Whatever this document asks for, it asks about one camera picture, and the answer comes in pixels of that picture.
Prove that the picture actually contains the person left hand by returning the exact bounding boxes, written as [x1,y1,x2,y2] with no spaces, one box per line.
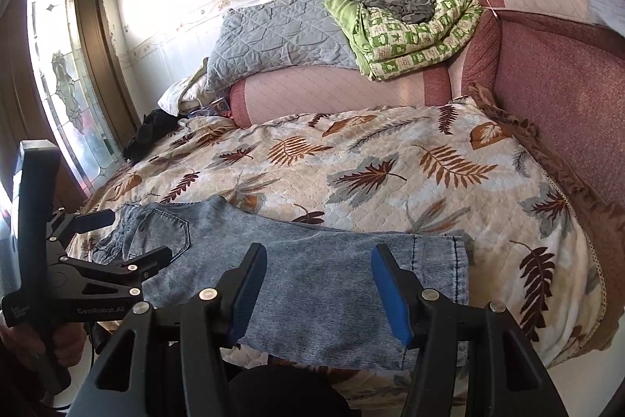
[1,317,87,368]

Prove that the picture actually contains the black cloth on bed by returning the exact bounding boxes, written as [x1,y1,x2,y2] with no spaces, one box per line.
[122,109,180,164]

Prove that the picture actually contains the grey quilted pillow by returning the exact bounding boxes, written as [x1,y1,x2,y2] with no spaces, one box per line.
[205,0,357,93]

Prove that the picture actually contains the leaf pattern bed cover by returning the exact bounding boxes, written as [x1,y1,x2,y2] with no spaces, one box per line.
[86,97,622,364]

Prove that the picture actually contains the wooden stained glass door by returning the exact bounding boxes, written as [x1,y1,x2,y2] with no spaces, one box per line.
[1,0,139,209]

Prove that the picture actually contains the grey crumpled cloth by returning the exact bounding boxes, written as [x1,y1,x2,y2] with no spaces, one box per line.
[361,0,436,24]

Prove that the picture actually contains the green patterned folded blanket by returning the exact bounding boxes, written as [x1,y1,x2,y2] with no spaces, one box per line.
[324,0,483,81]

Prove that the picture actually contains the blue denim pants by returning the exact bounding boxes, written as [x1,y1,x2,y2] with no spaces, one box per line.
[90,196,469,370]

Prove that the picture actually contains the white pillow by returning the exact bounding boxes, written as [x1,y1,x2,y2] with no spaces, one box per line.
[157,58,215,116]

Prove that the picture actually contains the pink red sofa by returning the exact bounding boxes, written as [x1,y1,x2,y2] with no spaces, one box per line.
[230,0,624,202]

